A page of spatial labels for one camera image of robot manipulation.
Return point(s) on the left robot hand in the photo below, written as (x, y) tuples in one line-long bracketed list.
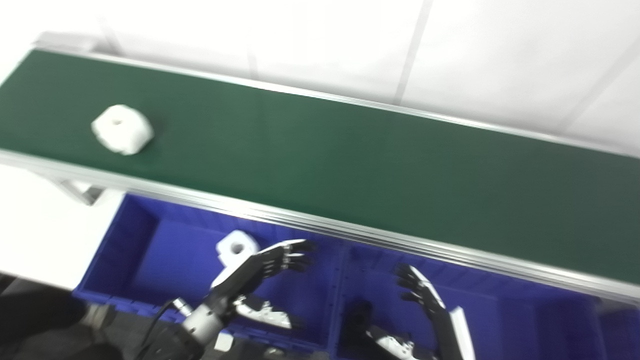
[(245, 275)]

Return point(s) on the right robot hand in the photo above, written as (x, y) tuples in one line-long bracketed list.
[(450, 335)]

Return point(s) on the white round plastic part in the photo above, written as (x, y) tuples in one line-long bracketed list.
[(122, 130), (235, 246)]

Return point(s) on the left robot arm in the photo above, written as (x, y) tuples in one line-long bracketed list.
[(197, 325)]

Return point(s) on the blue plastic bin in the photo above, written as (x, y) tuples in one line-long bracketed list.
[(170, 255), (622, 335), (510, 320)]

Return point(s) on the green conveyor belt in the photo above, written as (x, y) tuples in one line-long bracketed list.
[(350, 234), (330, 160)]

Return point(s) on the aluminium conveyor leg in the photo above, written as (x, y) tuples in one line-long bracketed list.
[(82, 191)]

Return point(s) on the small white block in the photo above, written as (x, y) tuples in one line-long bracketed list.
[(224, 342)]

